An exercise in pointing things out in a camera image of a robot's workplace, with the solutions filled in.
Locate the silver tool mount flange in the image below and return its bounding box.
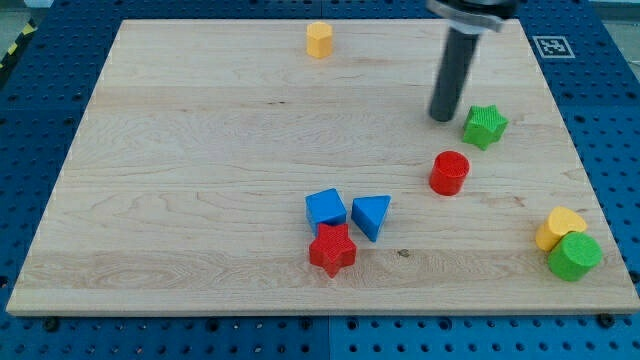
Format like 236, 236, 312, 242
425, 0, 518, 34

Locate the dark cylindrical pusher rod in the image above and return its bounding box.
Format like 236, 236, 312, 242
429, 26, 479, 122

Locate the green star block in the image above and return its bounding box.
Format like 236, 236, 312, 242
462, 105, 509, 150

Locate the yellow hexagon block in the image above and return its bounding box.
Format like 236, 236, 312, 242
306, 21, 333, 59

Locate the red star block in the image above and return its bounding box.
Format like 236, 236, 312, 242
309, 223, 357, 278

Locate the white fiducial marker tag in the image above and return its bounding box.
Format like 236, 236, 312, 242
533, 35, 575, 59

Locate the red cylinder block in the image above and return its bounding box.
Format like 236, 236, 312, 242
429, 150, 470, 196

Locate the blue triangle block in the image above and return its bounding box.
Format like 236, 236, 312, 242
351, 195, 391, 242

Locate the yellow heart block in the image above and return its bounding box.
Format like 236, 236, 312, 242
535, 206, 588, 252

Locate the blue cube block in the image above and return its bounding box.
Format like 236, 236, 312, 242
305, 188, 347, 235

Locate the green cylinder block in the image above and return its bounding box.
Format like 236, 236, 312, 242
547, 232, 603, 282

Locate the wooden board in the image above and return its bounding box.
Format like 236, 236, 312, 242
7, 20, 639, 317

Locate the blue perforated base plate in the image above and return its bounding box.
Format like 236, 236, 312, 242
1, 1, 639, 359

